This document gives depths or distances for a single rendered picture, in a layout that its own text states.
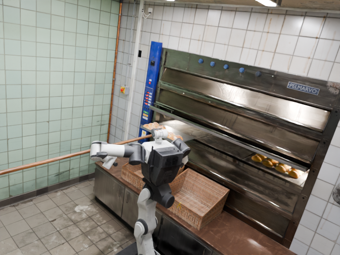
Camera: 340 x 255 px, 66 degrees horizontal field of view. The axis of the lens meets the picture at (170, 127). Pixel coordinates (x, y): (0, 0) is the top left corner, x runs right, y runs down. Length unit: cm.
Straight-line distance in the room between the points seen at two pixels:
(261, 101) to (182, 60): 101
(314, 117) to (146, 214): 161
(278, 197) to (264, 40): 142
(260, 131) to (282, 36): 84
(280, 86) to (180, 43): 118
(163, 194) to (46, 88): 196
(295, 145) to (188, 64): 136
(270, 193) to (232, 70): 122
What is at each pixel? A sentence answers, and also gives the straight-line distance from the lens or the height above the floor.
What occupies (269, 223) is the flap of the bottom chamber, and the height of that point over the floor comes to 72.
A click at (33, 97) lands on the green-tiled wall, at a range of 336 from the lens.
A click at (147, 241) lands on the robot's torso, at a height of 47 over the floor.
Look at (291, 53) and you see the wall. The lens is 245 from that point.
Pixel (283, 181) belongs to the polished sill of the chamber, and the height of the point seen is 118.
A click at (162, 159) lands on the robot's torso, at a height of 138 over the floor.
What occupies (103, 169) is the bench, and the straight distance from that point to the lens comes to 336.
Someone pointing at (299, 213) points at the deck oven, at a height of 96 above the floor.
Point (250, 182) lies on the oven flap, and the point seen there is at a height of 102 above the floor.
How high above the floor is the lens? 220
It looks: 18 degrees down
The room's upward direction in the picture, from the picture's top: 10 degrees clockwise
